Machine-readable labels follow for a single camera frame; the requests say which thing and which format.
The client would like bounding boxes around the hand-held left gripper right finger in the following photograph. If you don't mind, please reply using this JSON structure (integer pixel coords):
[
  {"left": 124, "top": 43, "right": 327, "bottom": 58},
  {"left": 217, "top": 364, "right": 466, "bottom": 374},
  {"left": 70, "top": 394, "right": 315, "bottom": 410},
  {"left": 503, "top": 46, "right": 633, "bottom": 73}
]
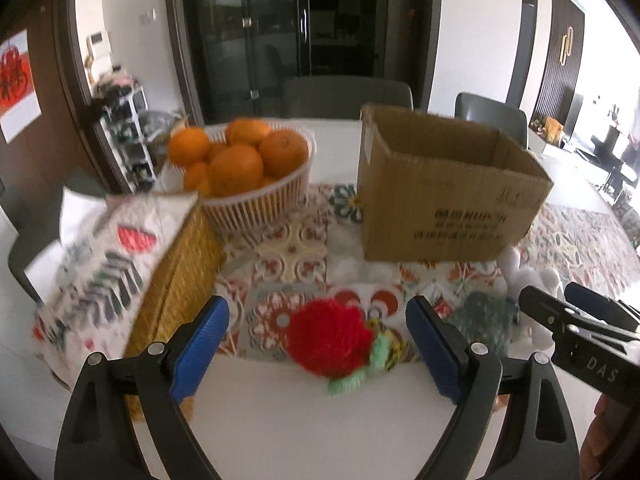
[{"left": 405, "top": 295, "right": 582, "bottom": 480}]

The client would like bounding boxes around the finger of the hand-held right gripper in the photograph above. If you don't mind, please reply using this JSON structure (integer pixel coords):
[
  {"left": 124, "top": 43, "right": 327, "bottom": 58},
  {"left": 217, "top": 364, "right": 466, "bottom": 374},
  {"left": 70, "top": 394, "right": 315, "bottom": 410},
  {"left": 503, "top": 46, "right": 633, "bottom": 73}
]
[
  {"left": 518, "top": 285, "right": 640, "bottom": 350},
  {"left": 564, "top": 281, "right": 640, "bottom": 333}
]

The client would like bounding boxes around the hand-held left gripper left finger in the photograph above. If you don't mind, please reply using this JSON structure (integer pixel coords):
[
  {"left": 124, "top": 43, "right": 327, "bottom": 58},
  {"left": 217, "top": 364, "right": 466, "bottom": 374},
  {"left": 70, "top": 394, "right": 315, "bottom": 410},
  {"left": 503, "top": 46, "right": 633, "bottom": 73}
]
[{"left": 54, "top": 295, "right": 232, "bottom": 480}]

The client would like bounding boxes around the white plush toy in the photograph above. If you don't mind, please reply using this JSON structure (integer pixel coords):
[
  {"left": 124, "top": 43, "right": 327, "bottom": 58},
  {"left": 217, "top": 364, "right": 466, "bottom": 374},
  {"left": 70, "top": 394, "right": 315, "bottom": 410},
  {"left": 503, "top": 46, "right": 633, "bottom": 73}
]
[{"left": 497, "top": 247, "right": 561, "bottom": 351}]

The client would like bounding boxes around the dark green knitted toy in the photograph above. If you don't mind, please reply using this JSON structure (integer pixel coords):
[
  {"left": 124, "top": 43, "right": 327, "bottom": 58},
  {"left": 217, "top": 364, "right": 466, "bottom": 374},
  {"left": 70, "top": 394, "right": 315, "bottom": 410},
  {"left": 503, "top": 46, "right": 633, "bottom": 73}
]
[{"left": 447, "top": 292, "right": 521, "bottom": 361}]

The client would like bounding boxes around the red crocheted flower toy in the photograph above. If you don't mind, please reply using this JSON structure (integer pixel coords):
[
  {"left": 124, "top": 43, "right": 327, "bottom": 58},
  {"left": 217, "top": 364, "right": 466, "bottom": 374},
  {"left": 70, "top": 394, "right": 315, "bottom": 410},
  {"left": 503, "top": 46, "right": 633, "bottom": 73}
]
[{"left": 285, "top": 297, "right": 406, "bottom": 396}]

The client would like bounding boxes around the brown cardboard box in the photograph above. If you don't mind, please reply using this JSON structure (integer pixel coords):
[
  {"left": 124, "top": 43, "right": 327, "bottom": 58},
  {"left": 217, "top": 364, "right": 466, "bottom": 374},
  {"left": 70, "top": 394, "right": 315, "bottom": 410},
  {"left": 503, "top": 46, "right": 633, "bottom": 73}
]
[{"left": 357, "top": 103, "right": 555, "bottom": 263}]

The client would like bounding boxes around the person's right hand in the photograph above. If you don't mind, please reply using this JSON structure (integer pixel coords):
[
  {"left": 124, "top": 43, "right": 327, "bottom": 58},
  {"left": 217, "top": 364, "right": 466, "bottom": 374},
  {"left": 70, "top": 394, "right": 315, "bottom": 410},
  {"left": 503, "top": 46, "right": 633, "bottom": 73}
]
[{"left": 580, "top": 392, "right": 626, "bottom": 468}]

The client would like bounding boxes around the woven tissue box printed cover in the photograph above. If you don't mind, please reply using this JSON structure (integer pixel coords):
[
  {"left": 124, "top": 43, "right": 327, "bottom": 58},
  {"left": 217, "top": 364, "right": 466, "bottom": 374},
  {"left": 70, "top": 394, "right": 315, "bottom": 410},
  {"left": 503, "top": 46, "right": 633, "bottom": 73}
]
[{"left": 32, "top": 192, "right": 226, "bottom": 421}]

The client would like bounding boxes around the patterned tile tablecloth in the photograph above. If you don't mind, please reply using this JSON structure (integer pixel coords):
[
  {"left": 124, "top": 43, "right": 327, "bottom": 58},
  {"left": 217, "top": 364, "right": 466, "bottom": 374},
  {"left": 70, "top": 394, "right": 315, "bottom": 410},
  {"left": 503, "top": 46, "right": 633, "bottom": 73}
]
[{"left": 210, "top": 182, "right": 640, "bottom": 361}]

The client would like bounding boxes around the white plastic basket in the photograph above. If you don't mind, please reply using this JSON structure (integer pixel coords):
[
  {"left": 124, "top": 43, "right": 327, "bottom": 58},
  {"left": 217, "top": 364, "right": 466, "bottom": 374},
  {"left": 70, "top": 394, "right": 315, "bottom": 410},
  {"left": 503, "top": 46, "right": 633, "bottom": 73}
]
[{"left": 159, "top": 120, "right": 318, "bottom": 236}]

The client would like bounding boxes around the white tissue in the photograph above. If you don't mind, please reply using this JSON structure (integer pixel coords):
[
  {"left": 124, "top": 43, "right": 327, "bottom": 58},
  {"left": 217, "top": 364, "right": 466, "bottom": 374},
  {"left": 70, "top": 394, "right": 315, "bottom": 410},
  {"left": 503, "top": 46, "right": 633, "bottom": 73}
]
[{"left": 59, "top": 187, "right": 113, "bottom": 251}]

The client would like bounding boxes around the pile of oranges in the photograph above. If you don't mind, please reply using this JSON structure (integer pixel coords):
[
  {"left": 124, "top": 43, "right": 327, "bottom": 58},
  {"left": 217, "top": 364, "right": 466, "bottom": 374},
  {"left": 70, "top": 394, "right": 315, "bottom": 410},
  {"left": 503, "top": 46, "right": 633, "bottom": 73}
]
[{"left": 167, "top": 117, "right": 310, "bottom": 198}]

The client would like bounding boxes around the grey dining chair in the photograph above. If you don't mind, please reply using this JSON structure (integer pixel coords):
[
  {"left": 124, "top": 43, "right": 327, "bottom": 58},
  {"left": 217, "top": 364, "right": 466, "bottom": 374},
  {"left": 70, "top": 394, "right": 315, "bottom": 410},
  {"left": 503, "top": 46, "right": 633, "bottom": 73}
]
[
  {"left": 282, "top": 77, "right": 413, "bottom": 121},
  {"left": 7, "top": 170, "right": 108, "bottom": 306},
  {"left": 454, "top": 92, "right": 529, "bottom": 148}
]

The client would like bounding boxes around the white shoe rack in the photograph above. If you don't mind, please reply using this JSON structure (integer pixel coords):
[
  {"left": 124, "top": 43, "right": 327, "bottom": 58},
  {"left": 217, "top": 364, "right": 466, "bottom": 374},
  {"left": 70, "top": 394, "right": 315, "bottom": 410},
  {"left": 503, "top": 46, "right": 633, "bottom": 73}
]
[{"left": 97, "top": 85, "right": 156, "bottom": 193}]

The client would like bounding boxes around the dark interior door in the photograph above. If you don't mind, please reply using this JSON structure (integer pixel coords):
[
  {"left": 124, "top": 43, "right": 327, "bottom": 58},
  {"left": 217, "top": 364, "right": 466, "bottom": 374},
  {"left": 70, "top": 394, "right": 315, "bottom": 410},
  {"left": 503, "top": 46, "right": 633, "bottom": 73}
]
[{"left": 505, "top": 0, "right": 538, "bottom": 111}]

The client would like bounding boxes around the pile of clutter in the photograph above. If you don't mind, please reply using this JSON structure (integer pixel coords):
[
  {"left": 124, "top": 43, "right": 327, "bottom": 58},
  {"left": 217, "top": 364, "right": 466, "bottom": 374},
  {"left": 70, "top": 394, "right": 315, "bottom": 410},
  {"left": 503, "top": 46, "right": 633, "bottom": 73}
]
[{"left": 92, "top": 67, "right": 138, "bottom": 106}]

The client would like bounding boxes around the brown entrance door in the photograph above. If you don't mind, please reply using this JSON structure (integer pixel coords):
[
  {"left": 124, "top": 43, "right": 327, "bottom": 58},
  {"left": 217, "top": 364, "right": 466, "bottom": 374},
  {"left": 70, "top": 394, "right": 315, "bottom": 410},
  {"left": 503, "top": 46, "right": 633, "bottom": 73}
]
[{"left": 0, "top": 0, "right": 131, "bottom": 211}]

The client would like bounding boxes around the red paper door poster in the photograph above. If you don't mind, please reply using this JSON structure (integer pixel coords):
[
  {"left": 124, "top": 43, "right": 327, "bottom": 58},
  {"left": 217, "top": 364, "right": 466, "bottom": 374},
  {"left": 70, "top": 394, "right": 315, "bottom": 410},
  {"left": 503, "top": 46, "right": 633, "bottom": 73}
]
[{"left": 0, "top": 30, "right": 43, "bottom": 143}]

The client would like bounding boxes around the dark glass sliding door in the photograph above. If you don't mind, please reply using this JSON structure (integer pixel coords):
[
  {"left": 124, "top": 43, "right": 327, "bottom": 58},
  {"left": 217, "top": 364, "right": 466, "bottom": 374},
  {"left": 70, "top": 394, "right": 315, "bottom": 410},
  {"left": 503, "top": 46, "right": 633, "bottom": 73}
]
[{"left": 165, "top": 0, "right": 443, "bottom": 126}]

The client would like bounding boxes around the dark slatted wall panel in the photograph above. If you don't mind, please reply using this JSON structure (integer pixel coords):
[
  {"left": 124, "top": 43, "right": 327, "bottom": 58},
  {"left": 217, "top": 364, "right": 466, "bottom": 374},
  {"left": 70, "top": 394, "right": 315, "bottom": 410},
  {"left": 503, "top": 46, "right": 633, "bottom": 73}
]
[{"left": 530, "top": 0, "right": 586, "bottom": 126}]

